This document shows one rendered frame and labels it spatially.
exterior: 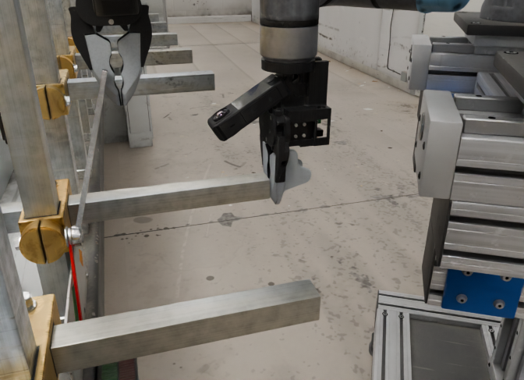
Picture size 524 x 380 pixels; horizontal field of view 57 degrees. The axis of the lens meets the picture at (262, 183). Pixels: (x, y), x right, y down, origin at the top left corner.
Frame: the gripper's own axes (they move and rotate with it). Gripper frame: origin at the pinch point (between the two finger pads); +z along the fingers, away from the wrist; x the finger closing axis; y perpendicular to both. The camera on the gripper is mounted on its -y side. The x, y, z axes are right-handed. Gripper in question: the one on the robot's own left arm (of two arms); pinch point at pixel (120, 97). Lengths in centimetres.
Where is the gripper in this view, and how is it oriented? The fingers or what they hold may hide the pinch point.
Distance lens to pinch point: 63.9
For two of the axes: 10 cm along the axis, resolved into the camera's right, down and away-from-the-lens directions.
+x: -9.6, 1.2, -2.5
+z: 0.0, 9.1, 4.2
